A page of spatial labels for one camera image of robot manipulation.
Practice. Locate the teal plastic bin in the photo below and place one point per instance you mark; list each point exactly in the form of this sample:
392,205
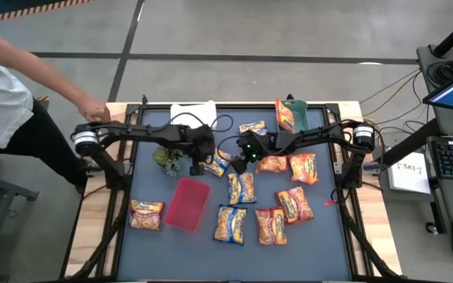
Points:
300,112

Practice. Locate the small red tag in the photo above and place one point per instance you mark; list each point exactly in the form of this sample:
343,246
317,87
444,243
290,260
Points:
330,203

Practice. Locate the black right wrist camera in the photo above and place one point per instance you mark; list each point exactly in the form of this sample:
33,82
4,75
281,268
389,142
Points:
249,143

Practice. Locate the small green succulent plant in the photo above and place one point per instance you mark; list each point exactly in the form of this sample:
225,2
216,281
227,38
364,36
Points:
167,159

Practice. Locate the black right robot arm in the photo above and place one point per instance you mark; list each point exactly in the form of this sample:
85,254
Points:
321,133

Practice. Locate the person's forearm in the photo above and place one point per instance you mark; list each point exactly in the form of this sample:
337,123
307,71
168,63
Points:
53,80

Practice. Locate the blue Maruchan ramen pack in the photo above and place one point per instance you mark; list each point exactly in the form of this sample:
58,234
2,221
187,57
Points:
253,127
220,167
241,188
230,224

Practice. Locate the black diagonal support bar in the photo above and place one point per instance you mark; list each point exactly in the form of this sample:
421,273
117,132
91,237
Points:
407,143

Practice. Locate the black table frame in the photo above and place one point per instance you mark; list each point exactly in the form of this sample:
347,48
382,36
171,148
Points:
242,106

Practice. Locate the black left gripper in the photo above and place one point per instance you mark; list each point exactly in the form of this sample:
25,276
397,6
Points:
203,153

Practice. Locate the red Maruchan ramen pack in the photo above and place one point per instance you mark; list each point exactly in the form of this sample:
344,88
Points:
271,226
146,215
294,204

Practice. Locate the white paper sign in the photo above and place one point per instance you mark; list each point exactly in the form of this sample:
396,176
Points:
409,173

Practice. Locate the pink plastic bin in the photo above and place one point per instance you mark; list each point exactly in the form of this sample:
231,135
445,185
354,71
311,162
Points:
187,204

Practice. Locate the person's hand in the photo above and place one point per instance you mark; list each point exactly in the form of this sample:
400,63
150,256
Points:
94,110

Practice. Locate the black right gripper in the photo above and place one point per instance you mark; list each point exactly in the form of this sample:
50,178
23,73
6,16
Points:
258,156

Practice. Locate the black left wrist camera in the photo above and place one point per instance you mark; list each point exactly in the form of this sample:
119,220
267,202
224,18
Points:
207,135

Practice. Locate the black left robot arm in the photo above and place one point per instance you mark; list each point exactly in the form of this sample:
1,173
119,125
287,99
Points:
144,131

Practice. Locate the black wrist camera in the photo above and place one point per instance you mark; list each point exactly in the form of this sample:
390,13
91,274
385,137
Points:
249,143
207,135

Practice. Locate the grey equipment cart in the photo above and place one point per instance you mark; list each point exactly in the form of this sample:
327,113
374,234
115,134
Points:
446,126

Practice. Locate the orange Maruchan ramen pack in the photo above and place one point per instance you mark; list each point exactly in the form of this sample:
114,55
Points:
272,164
303,168
284,116

